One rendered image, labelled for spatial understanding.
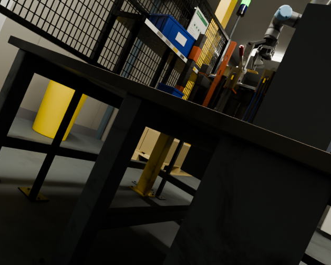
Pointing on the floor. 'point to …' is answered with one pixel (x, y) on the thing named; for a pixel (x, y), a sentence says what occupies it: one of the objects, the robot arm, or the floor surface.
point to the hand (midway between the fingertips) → (251, 68)
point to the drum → (55, 110)
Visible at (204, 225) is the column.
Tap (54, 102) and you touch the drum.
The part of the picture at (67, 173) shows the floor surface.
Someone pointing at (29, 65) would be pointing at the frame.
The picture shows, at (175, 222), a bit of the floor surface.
